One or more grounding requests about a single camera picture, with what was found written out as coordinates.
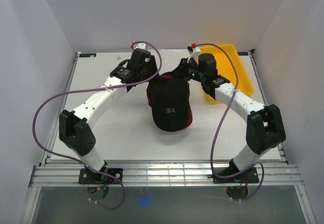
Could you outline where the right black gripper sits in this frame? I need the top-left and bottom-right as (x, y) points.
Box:
(170, 59), (206, 83)

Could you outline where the black cap gold logo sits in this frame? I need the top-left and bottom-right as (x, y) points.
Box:
(146, 78), (192, 132)

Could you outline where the red baseball cap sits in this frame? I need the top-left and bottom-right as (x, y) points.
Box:
(146, 74), (194, 130)

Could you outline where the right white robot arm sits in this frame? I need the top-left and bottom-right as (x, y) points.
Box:
(173, 53), (286, 182)

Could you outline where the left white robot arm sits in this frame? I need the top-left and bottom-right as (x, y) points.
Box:
(58, 43), (157, 183)

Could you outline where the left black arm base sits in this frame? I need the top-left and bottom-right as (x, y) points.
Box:
(78, 168), (124, 185)

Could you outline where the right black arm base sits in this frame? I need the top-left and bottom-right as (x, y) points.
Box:
(207, 167), (259, 184)

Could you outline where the yellow plastic tray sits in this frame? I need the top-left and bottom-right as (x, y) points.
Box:
(199, 43), (255, 103)

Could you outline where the blue label sticker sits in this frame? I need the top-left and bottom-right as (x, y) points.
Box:
(78, 53), (97, 58)

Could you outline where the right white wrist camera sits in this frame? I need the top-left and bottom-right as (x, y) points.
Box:
(187, 43), (201, 61)

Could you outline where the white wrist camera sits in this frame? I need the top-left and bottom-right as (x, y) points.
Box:
(131, 42), (148, 51)
(187, 43), (201, 61)

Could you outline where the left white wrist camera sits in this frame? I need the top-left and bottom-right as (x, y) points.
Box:
(131, 42), (148, 51)

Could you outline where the aluminium frame rail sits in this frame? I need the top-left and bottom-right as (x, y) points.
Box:
(29, 161), (304, 187)

